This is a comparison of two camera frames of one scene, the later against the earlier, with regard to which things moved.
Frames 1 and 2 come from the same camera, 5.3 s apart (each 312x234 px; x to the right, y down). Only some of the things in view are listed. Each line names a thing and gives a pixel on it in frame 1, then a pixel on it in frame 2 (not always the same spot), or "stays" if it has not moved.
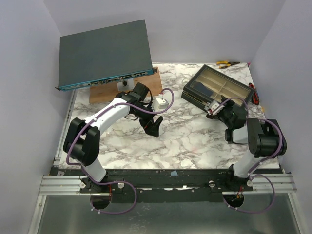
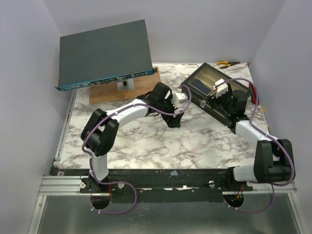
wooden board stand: (104, 93) stays
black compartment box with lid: (209, 84) stays
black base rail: (165, 185) stays
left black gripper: (151, 128) to (172, 122)
